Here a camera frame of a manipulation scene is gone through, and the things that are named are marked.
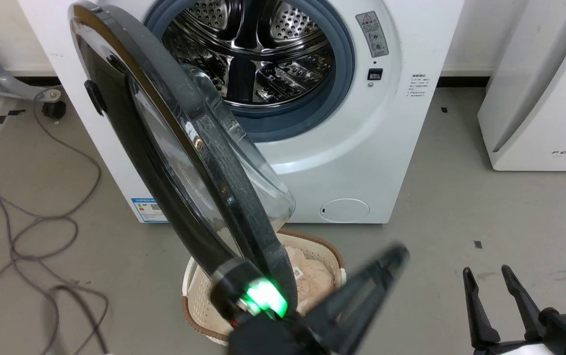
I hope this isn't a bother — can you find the black caster wheel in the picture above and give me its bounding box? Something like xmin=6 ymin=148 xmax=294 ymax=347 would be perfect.
xmin=41 ymin=91 xmax=67 ymax=119

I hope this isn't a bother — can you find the grey metal furniture leg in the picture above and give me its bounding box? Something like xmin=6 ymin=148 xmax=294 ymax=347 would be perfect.
xmin=0 ymin=29 xmax=63 ymax=102

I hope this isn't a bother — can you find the grey rubber door gasket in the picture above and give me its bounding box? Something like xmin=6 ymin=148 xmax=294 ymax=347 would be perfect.
xmin=143 ymin=0 xmax=356 ymax=143

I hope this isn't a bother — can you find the blue energy label sticker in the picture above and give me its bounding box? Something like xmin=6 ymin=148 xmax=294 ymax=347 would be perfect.
xmin=131 ymin=198 xmax=168 ymax=223

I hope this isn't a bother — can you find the round black glass washer door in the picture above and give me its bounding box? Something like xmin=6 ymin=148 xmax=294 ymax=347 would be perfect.
xmin=69 ymin=0 xmax=299 ymax=316

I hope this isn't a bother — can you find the cream laundry basket brown rim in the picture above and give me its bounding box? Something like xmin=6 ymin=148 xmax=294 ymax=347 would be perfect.
xmin=182 ymin=229 xmax=348 ymax=346

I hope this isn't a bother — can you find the grey floor cable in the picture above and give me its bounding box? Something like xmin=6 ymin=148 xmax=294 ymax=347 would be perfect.
xmin=0 ymin=86 xmax=104 ymax=355

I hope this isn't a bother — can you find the white air purifier appliance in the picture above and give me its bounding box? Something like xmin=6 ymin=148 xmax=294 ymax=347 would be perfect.
xmin=477 ymin=0 xmax=566 ymax=172

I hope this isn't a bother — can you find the white front-load washing machine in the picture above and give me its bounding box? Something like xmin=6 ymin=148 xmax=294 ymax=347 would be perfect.
xmin=17 ymin=0 xmax=465 ymax=225

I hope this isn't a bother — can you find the black floor cable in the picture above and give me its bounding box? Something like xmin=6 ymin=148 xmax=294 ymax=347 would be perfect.
xmin=49 ymin=284 xmax=111 ymax=355

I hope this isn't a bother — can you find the beige fluffy cloth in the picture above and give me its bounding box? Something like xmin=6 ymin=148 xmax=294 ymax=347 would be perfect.
xmin=283 ymin=245 xmax=336 ymax=316

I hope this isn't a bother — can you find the stainless steel washer drum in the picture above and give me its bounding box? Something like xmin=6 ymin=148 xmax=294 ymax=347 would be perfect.
xmin=162 ymin=0 xmax=336 ymax=107

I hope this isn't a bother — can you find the grey warning sticker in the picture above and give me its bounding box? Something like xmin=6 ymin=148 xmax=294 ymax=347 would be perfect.
xmin=355 ymin=11 xmax=390 ymax=59

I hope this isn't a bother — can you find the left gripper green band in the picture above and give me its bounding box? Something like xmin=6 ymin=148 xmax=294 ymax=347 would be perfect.
xmin=209 ymin=244 xmax=410 ymax=355

